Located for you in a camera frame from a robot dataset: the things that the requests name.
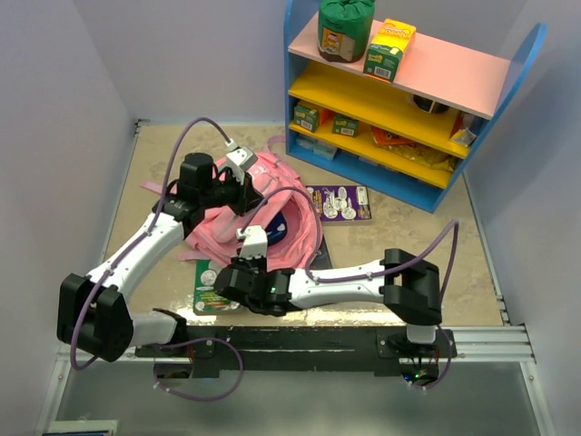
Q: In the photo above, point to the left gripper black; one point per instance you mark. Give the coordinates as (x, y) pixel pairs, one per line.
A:
(247, 196)

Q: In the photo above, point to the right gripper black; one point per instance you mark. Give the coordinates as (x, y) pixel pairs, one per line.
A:
(240, 263)

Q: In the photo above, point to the pink student backpack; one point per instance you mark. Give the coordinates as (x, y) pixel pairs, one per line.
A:
(215, 237)

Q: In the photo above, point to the blue shark pencil case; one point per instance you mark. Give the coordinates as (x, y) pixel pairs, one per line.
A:
(276, 230)

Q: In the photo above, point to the Tale of Two Cities book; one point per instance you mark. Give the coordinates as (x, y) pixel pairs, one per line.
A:
(322, 260)

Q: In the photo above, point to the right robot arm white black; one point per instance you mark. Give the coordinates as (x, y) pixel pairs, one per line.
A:
(407, 285)

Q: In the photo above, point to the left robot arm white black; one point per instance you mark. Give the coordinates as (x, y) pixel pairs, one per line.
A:
(92, 311)

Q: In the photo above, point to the orange yellow snack bag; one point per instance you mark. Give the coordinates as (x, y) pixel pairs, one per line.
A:
(413, 151)

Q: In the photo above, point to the green coin book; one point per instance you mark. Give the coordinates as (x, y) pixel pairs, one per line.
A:
(205, 300)

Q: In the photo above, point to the purple comic book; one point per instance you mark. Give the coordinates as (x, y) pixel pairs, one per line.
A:
(341, 203)

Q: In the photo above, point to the clear blue plastic boxes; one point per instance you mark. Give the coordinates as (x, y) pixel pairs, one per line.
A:
(318, 147)

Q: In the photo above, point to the green small box left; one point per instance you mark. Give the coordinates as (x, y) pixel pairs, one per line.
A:
(307, 115)

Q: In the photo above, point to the green small box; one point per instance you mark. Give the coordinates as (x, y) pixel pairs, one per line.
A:
(307, 115)
(344, 125)

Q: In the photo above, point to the green small box right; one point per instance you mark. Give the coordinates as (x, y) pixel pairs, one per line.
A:
(344, 125)

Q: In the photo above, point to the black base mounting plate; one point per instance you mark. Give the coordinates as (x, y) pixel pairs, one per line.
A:
(379, 350)

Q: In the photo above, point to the blue yellow pink shelf unit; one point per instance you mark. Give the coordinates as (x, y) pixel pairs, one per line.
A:
(466, 80)

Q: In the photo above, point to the yellow green carton box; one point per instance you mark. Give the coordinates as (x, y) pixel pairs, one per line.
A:
(388, 49)

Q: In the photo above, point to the green wrapped jar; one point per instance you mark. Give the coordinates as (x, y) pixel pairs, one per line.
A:
(343, 29)

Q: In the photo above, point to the black bowl on shelf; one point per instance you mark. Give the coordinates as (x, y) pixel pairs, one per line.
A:
(428, 105)

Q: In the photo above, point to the small packet on shelf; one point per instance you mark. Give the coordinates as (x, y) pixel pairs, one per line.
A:
(465, 129)

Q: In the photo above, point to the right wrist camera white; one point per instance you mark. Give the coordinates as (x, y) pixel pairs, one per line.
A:
(254, 242)

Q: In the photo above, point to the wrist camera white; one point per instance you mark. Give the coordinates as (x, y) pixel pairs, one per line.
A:
(242, 159)
(254, 242)

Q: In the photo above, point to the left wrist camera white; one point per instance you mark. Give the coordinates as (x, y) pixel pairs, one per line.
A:
(242, 159)

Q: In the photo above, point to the aluminium frame rail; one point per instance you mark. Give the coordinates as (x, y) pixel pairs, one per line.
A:
(494, 344)

